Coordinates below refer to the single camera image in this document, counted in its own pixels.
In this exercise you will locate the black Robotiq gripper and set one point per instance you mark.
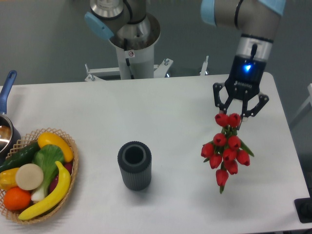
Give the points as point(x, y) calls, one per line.
point(242, 84)

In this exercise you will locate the red tulip bouquet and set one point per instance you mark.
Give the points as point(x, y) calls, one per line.
point(226, 151)

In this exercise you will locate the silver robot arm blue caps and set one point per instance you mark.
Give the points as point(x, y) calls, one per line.
point(134, 32)

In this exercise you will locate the black device at edge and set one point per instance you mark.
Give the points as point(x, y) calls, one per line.
point(304, 209)

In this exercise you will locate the dark grey ribbed vase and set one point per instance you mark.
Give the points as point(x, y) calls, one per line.
point(135, 162)

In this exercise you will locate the red purple vegetable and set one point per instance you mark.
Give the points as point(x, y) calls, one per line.
point(53, 184)

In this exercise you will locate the yellow banana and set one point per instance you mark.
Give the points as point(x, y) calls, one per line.
point(61, 189)

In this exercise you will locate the green bok choy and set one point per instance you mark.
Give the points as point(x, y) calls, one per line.
point(45, 158)

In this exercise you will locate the yellow squash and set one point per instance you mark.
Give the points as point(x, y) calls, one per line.
point(48, 138)

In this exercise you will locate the woven wicker basket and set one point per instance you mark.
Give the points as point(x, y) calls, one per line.
point(23, 142)

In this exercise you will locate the green cucumber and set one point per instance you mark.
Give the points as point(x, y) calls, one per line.
point(21, 157)

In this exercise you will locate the beige round disc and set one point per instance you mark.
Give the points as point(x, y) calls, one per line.
point(29, 176)

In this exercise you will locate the yellow bell pepper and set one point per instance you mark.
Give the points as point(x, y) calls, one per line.
point(7, 179)

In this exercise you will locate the orange fruit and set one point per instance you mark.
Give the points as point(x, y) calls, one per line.
point(17, 199)

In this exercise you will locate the white frame at right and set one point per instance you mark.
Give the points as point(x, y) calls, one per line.
point(303, 110)

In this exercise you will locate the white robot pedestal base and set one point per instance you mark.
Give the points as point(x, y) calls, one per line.
point(132, 64)

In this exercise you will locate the blue handled saucepan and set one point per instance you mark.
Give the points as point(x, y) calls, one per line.
point(9, 135)

